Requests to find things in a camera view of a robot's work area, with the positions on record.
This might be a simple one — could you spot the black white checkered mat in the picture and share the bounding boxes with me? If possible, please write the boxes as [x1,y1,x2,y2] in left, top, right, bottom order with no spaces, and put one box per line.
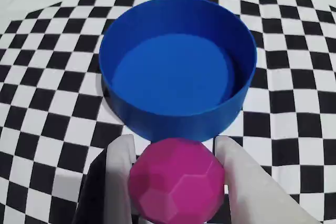
[0,0,336,224]

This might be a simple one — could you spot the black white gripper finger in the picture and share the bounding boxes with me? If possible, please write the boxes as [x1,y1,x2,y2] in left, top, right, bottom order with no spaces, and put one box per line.
[70,134,137,224]

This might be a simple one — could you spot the pink faceted ball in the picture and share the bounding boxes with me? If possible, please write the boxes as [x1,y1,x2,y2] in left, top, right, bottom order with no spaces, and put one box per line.
[129,137,226,222]

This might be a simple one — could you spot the blue round box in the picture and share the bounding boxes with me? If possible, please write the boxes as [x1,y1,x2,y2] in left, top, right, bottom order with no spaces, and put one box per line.
[99,0,257,142]

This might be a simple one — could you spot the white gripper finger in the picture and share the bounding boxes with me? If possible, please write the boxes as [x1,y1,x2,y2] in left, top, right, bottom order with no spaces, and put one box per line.
[214,134,323,224]

